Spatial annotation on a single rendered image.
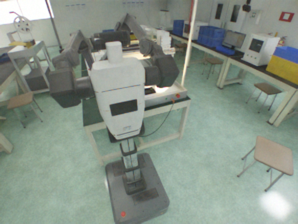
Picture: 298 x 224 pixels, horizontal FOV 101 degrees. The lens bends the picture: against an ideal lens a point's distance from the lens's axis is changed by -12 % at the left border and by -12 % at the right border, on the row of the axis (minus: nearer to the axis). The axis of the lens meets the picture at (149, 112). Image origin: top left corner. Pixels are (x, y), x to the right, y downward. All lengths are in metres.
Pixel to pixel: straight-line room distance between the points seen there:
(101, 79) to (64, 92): 0.14
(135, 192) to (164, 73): 1.17
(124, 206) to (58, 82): 1.19
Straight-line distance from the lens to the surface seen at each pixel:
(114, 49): 0.59
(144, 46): 0.79
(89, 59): 1.10
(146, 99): 1.45
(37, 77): 3.67
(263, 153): 1.86
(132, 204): 1.48
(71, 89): 0.58
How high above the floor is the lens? 1.68
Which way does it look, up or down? 40 degrees down
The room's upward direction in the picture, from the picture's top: straight up
